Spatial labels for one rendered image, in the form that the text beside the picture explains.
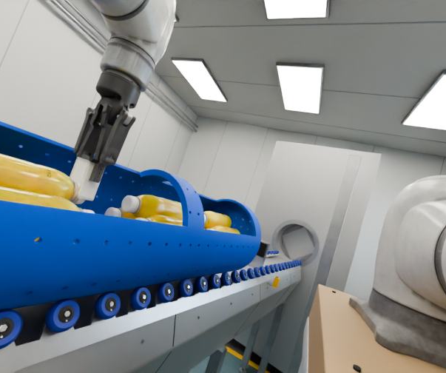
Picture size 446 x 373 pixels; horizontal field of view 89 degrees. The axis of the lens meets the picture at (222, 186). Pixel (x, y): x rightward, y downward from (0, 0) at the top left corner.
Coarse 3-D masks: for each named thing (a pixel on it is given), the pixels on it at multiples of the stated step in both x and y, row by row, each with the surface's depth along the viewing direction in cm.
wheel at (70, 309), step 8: (56, 304) 34; (64, 304) 35; (72, 304) 36; (48, 312) 33; (56, 312) 34; (64, 312) 34; (72, 312) 35; (48, 320) 33; (56, 320) 33; (64, 320) 34; (72, 320) 35; (48, 328) 33; (56, 328) 33; (64, 328) 34
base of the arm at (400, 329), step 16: (352, 304) 47; (368, 304) 42; (384, 304) 38; (400, 304) 36; (368, 320) 39; (384, 320) 37; (400, 320) 35; (416, 320) 34; (432, 320) 33; (384, 336) 33; (400, 336) 33; (416, 336) 33; (432, 336) 32; (400, 352) 32; (416, 352) 32; (432, 352) 31
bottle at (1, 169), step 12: (0, 156) 32; (0, 168) 31; (12, 168) 32; (24, 168) 33; (36, 168) 35; (48, 168) 37; (0, 180) 31; (12, 180) 32; (24, 180) 33; (36, 180) 34; (48, 180) 36; (60, 180) 37; (36, 192) 35; (48, 192) 36; (60, 192) 37; (72, 192) 40
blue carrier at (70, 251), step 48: (0, 144) 40; (48, 144) 43; (96, 192) 58; (144, 192) 69; (192, 192) 56; (0, 240) 24; (48, 240) 27; (96, 240) 32; (144, 240) 39; (192, 240) 51; (240, 240) 72; (0, 288) 26; (48, 288) 30; (96, 288) 37
